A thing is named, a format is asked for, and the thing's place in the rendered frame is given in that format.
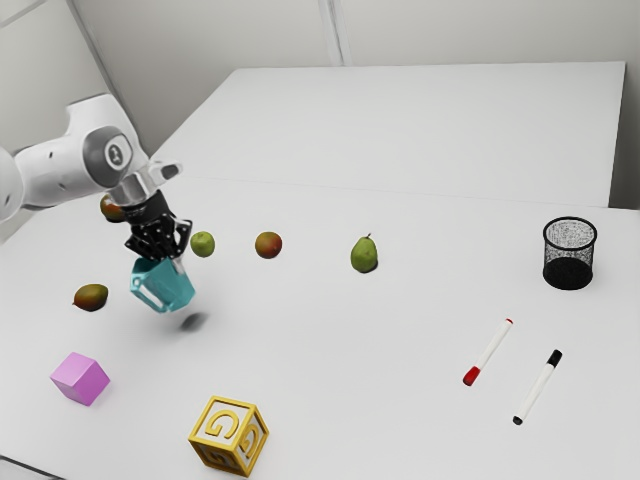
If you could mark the yellow letter block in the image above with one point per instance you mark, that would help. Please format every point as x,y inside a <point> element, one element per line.
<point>229,436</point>

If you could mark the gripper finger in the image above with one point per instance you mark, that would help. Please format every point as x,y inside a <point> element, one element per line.
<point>179,266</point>

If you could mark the red green apple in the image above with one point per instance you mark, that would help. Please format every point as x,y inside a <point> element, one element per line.
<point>268,245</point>
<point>111,209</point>

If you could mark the black capped white marker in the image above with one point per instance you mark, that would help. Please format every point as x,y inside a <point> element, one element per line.
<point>538,387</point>

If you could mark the red capped white marker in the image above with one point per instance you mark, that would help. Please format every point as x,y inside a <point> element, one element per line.
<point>488,352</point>

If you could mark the black mesh pen holder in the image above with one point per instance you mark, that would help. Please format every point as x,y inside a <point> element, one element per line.
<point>569,253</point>

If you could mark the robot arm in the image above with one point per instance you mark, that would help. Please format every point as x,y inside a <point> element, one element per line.
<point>55,162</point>

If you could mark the green pear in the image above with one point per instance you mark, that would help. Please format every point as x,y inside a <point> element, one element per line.
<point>363,254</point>

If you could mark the teal faceted mug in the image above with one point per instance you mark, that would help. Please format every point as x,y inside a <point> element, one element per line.
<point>162,287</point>

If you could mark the red green mango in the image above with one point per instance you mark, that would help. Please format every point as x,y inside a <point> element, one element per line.
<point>90,297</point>

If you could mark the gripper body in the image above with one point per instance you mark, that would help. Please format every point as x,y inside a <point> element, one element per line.
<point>150,227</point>

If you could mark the pink cube block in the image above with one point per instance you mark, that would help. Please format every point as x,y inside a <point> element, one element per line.
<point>80,378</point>

